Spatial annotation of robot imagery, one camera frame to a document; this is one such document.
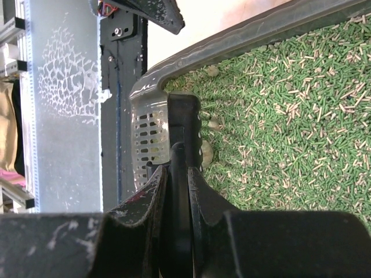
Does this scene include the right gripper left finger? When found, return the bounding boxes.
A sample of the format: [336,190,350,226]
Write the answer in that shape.
[1,167,168,277]

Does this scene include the dark green litter box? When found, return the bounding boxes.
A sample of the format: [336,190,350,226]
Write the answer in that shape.
[129,1,370,190]

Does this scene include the black mounting base rail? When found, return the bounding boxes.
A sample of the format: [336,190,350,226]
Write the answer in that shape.
[100,10,148,211]

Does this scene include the black litter scoop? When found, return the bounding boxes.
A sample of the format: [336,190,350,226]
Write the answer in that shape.
[159,92,202,277]

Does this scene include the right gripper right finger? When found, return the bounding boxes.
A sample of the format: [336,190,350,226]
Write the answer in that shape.
[188,168,370,277]

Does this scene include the grey litter clump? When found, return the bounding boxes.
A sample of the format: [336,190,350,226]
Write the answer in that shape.
[201,140,214,169]

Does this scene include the green litter pellets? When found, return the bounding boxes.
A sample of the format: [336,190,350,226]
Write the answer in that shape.
[166,14,370,226]

